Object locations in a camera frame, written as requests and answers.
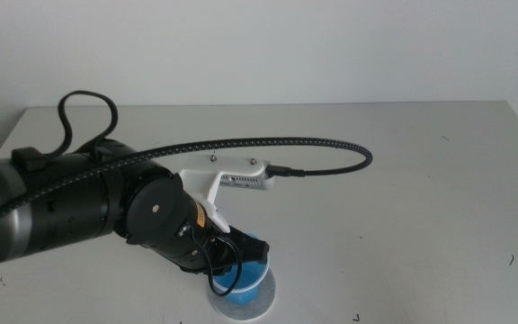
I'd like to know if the blue plastic cup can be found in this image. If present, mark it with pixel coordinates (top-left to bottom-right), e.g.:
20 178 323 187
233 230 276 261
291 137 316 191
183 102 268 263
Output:
209 232 272 307

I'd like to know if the grey round cup mat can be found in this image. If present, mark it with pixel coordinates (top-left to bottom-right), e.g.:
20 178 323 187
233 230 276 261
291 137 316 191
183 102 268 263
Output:
207 266 277 322

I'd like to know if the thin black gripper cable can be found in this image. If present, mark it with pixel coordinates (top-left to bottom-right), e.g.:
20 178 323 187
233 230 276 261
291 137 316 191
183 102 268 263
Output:
185 223 244 299

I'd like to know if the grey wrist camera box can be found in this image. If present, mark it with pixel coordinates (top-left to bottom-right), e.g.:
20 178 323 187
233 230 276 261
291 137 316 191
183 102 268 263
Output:
219 174 276 192

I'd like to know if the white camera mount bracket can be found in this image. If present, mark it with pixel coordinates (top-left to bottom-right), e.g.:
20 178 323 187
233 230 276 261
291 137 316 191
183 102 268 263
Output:
178 154 270 235

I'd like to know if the black braided camera cable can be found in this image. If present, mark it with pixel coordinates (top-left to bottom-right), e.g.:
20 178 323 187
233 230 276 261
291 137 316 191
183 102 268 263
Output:
0 136 374 238

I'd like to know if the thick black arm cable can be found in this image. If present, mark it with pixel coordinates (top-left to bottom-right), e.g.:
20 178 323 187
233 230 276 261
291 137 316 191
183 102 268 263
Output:
45 89 121 159

